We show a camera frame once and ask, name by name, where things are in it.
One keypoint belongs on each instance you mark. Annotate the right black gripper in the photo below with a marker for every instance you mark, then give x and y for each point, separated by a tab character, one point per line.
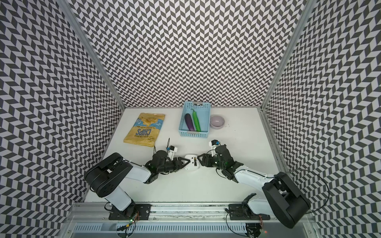
208	164

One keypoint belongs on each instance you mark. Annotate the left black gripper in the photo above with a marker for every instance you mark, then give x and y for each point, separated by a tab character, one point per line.
180	165

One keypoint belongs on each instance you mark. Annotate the purple toy eggplant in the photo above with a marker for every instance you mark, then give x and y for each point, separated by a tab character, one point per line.
189	122

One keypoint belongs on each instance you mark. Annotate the green toy cucumber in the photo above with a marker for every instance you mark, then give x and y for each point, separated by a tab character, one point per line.
196	121

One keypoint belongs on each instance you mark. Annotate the yellow blue chips bag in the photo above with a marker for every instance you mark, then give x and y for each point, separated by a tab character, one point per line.
145	130

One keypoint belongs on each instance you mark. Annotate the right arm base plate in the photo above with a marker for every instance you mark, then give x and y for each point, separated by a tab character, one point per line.
239	212

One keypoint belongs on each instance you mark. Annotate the light blue plastic basket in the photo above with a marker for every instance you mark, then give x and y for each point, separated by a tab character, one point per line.
203	110

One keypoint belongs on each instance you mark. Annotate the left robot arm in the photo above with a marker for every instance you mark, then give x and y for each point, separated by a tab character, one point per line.
105	177

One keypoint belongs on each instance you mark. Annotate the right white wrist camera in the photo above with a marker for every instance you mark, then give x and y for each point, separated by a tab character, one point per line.
213	144

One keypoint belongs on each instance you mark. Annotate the aluminium front rail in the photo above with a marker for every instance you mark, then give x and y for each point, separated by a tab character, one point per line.
155	212

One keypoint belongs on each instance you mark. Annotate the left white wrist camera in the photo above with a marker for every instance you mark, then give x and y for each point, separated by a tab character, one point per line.
171	150

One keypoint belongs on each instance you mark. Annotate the white alarm clock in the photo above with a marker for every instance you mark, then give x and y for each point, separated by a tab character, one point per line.
193	164

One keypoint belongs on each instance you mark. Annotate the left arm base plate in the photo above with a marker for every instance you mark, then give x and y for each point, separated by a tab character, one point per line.
137	212

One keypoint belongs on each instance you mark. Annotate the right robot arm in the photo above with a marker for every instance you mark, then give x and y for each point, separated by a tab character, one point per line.
277	195

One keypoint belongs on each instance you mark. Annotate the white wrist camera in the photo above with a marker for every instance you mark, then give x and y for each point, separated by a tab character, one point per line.
213	144
171	150

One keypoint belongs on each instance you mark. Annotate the lilac ceramic bowl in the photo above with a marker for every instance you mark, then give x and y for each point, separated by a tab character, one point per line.
217	122

